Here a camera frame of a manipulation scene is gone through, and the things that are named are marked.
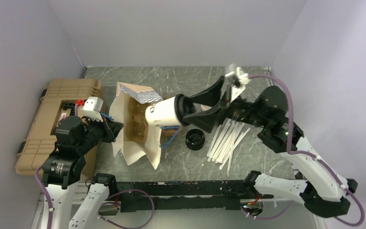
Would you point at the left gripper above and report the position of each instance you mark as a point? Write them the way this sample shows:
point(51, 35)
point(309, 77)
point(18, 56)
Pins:
point(111, 133)

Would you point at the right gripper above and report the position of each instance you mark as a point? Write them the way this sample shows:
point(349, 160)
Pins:
point(206, 120)

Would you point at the patterned paper bag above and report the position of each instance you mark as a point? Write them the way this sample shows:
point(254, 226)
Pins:
point(131, 151)

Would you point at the single white paper cup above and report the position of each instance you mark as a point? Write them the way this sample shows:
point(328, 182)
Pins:
point(162, 113)

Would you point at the cardboard cup carrier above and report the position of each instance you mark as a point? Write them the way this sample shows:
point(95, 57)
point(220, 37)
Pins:
point(169, 131)
point(136, 128)

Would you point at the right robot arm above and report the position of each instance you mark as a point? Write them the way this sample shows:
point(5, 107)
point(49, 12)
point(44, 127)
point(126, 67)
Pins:
point(323, 192)

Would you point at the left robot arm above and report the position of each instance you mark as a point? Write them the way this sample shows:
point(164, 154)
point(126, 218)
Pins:
point(62, 171)

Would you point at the pile of wrapped straws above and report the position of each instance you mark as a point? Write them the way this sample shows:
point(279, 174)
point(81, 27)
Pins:
point(227, 138)

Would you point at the stack of black lids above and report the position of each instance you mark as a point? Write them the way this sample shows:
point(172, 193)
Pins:
point(195, 139)

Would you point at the tan hard case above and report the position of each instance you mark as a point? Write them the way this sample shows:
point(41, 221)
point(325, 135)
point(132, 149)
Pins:
point(57, 102)

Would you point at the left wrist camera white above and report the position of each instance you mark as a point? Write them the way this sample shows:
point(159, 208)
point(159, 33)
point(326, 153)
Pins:
point(91, 108)

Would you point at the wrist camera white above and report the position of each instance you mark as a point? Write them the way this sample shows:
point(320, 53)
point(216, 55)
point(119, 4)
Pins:
point(236, 80)
point(91, 108)

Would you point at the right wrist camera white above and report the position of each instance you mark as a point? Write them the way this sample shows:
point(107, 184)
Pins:
point(236, 80)

